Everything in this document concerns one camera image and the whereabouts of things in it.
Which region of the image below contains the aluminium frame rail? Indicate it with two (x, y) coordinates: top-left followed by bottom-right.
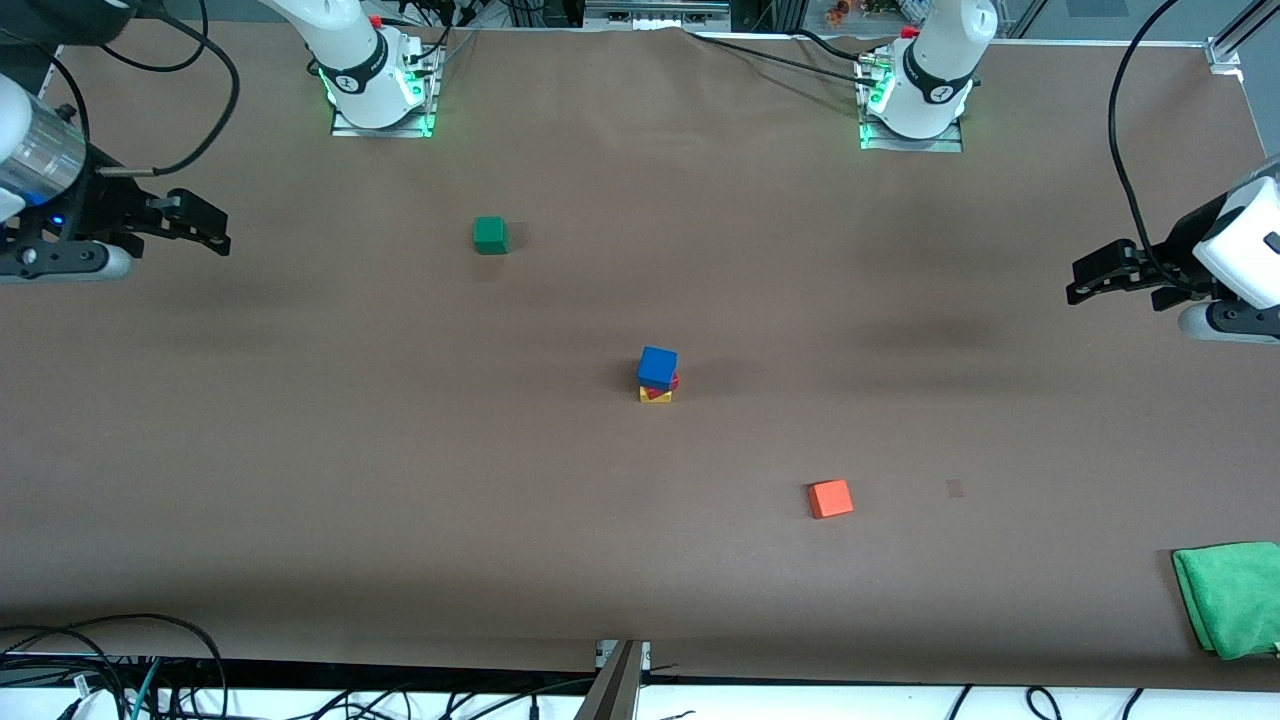
(1215, 0), (1280, 57)

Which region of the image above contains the brown paper table cover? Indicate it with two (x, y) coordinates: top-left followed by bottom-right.
(0, 20), (1280, 693)

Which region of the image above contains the small silver mounting bracket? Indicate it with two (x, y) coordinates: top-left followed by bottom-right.
(596, 640), (652, 673)

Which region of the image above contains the black looped cable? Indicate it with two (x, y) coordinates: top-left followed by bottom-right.
(0, 612), (229, 720)

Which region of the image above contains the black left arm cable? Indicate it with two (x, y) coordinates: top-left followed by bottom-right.
(1107, 0), (1206, 294)

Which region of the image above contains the green folded cloth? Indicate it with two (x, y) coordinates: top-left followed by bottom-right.
(1172, 541), (1280, 661)

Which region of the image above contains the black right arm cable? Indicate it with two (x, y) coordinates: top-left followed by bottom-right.
(45, 0), (242, 178)

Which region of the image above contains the aluminium frame beam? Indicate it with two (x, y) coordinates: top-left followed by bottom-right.
(585, 0), (732, 31)

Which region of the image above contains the teal cable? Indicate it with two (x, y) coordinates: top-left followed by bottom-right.
(128, 656), (162, 720)

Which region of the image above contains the orange cube block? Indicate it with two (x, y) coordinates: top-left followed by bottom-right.
(807, 479), (856, 521)

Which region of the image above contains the blue cube block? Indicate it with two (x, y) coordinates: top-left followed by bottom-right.
(637, 346), (679, 391)

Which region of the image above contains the long black base cable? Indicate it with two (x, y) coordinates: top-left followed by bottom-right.
(686, 30), (873, 83)

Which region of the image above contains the short black base cable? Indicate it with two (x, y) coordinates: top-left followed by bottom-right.
(788, 28), (873, 65)

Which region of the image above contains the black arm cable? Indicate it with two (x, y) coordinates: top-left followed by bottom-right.
(1107, 0), (1206, 294)
(45, 0), (242, 178)

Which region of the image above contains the aluminium profile post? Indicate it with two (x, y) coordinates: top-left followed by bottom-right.
(575, 640), (646, 720)

